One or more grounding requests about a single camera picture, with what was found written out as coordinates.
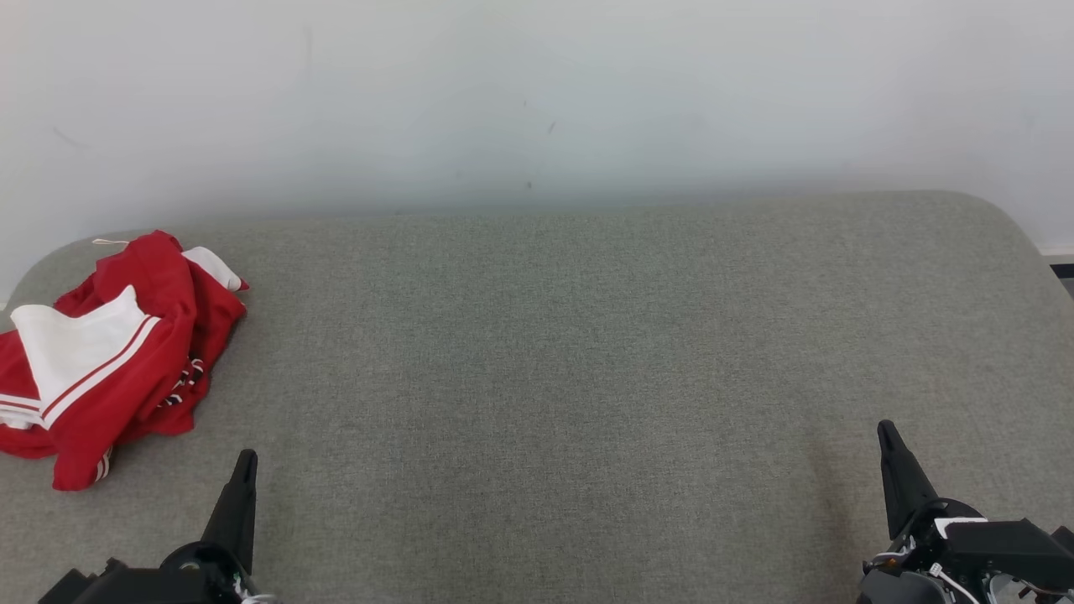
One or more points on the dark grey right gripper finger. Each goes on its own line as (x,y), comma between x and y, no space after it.
(904,482)

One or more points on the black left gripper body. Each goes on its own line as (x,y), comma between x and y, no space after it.
(189,579)

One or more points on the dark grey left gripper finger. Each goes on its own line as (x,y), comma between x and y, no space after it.
(235,512)

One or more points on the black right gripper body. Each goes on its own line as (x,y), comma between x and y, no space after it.
(919,545)

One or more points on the red shirt with white sleeves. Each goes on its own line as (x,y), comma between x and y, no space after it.
(84,352)

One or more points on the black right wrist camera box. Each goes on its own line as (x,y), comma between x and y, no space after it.
(1007,545)

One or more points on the white and black wall baseboard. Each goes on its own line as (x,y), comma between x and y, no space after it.
(1059,260)

